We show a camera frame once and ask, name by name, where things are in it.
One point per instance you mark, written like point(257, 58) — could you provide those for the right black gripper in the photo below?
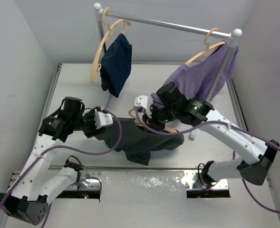
point(152, 121)

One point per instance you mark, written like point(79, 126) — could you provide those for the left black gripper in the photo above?
point(91, 114)

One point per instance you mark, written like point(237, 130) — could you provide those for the dark grey t shirt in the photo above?
point(140, 146)

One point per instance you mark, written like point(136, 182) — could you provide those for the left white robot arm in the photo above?
point(29, 198)

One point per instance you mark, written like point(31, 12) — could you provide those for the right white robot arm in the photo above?
point(256, 156)

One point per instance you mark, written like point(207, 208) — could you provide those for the beige hanger with navy garment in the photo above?
point(106, 32)

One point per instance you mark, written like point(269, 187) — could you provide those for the purple t shirt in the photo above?
point(196, 81)

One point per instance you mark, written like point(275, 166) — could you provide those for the beige hanger with purple shirt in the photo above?
point(208, 48)

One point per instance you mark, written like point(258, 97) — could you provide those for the navy blue garment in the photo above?
point(116, 65)

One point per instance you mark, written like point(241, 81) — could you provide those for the white metal clothes rack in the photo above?
point(230, 39)

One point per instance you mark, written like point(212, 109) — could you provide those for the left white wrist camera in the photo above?
point(103, 119)

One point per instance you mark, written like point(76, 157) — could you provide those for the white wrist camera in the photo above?
point(103, 119)
point(144, 102)

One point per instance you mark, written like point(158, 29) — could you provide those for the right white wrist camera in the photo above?
point(144, 102)

